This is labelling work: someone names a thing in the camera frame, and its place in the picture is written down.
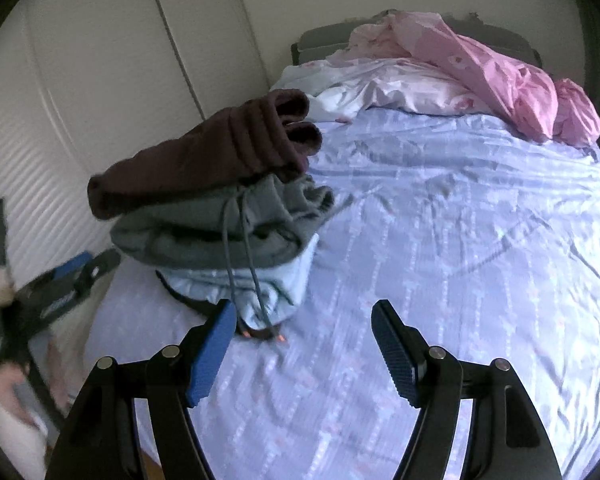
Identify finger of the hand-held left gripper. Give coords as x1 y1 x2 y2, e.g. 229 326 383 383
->
50 254 91 283
77 249 122 293

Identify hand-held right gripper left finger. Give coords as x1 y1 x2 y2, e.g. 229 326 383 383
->
45 299 238 480

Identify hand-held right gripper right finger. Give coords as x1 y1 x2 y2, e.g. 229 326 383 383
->
371 300 563 480

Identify maroon pants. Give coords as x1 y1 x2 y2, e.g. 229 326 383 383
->
87 88 323 221

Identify light blue folded pants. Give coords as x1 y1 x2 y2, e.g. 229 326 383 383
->
155 232 321 331

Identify person's left hand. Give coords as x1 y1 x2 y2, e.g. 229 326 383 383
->
0 360 33 423

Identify light blue bed sheet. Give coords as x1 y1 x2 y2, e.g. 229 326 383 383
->
82 105 600 480

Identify person's white clothing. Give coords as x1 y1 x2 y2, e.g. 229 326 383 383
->
0 400 51 480

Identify white wardrobe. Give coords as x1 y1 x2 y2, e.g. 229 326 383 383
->
0 0 281 291

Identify white floral duvet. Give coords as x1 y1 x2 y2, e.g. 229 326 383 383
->
270 57 486 123

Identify pink blanket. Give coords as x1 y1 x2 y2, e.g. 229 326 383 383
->
347 12 600 148

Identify dark headboard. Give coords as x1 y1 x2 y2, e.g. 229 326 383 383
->
290 7 543 68

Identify grey drawstring pants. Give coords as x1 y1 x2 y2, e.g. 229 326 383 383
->
109 172 336 348

